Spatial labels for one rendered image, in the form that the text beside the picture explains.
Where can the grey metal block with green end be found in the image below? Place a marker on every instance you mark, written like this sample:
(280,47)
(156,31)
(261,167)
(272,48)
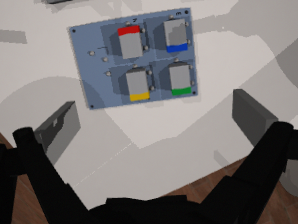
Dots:
(179,78)

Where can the grey block with red end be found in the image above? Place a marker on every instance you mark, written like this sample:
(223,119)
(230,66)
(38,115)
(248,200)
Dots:
(130,41)

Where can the grey block with blue end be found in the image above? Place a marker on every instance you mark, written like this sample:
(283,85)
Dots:
(175,35)

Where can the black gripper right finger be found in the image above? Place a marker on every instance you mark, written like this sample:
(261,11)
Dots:
(241,198)

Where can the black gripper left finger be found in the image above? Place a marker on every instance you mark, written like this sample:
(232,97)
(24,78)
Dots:
(59,202)

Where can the grey block with yellow end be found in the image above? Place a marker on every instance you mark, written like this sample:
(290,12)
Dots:
(137,84)

